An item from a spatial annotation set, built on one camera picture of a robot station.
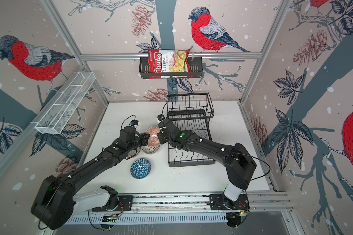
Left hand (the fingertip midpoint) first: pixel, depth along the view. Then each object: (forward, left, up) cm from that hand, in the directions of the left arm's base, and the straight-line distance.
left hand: (152, 132), depth 84 cm
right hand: (-1, -5, +2) cm, 5 cm away
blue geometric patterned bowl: (-16, +7, -15) cm, 23 cm away
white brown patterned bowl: (-6, +2, -12) cm, 14 cm away
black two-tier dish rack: (+26, -25, -12) cm, 38 cm away
